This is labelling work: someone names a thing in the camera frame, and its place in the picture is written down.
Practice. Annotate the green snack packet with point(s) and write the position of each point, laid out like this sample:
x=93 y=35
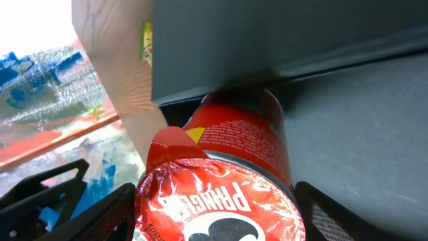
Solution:
x=146 y=42

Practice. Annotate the dark green open box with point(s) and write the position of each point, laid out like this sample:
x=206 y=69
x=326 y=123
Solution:
x=351 y=77

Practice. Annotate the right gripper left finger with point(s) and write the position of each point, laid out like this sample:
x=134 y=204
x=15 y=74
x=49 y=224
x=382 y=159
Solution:
x=112 y=218

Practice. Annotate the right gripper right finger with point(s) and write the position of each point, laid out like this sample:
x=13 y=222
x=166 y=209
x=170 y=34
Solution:
x=325 y=219

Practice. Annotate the red Pringles can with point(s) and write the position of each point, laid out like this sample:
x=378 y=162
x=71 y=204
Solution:
x=225 y=175

